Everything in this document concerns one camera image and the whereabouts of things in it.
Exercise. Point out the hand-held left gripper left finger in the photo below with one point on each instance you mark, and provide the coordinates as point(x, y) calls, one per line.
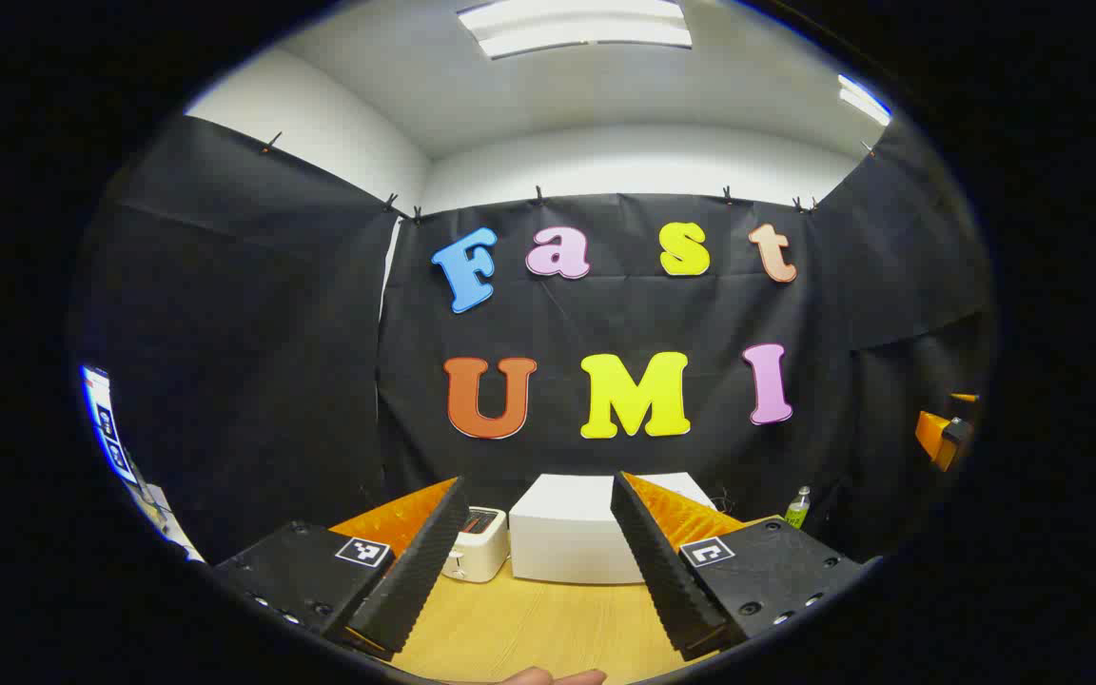
point(420, 571)

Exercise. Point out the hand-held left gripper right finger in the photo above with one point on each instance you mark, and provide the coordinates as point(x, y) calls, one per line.
point(667, 580)

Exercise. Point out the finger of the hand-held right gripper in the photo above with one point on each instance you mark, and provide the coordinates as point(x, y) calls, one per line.
point(933, 438)

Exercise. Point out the white microwave oven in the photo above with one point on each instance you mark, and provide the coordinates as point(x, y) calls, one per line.
point(577, 533)

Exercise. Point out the white toaster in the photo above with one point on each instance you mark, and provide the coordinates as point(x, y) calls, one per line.
point(477, 557)

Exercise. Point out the green drink bottle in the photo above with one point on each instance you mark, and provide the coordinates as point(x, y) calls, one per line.
point(798, 512)

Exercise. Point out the black backdrop cloth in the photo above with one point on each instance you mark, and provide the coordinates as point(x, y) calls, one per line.
point(320, 381)

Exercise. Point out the small ceiling light panel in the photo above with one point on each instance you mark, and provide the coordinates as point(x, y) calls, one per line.
point(864, 100)

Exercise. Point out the large ceiling light panel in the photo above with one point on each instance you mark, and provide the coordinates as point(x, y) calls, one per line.
point(577, 24)

